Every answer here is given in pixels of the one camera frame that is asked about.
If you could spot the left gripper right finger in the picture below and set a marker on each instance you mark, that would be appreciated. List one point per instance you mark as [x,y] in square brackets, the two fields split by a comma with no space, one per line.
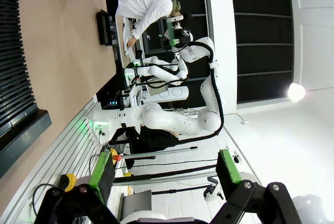
[229,166]

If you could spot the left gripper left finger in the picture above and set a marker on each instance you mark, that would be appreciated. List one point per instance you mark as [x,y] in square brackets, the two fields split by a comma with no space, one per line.
[100,174]

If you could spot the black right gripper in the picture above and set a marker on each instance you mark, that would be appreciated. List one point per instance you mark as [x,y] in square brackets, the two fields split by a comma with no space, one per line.
[184,36]

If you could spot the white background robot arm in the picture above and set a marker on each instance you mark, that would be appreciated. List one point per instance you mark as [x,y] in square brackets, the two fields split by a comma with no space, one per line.
[167,75]
[161,60]

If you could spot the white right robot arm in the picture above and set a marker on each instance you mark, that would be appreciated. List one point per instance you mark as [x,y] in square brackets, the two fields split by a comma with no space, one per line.
[161,119]

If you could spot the black slotted PCB rack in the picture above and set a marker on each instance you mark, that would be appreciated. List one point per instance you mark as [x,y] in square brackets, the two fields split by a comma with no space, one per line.
[13,51]

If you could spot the red emergency stop button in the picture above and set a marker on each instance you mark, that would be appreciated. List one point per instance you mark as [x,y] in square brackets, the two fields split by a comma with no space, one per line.
[116,157]

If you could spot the white black clamp gadget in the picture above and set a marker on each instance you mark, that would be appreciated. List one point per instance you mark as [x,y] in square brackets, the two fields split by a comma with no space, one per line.
[212,190]

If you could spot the person in white coat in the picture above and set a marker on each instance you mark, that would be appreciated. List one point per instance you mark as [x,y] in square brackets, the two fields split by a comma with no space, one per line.
[146,7]

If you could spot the brown background table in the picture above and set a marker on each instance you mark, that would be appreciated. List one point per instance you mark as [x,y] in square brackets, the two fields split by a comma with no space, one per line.
[122,41]

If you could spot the white cylindrical device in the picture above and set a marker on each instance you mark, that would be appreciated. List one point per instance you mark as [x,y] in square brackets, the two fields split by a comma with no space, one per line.
[169,93]

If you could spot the long black bar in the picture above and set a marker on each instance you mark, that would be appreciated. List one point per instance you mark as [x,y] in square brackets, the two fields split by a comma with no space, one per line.
[167,175]

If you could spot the black shallow plastic tray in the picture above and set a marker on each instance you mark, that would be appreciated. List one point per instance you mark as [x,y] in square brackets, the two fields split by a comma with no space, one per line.
[104,28]

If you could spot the round bright lamp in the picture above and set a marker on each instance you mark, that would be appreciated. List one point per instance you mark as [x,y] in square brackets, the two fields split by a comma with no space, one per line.
[296,92]

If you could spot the aluminium profile table frame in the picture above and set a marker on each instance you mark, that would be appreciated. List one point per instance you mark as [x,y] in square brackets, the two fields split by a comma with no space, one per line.
[65,156]

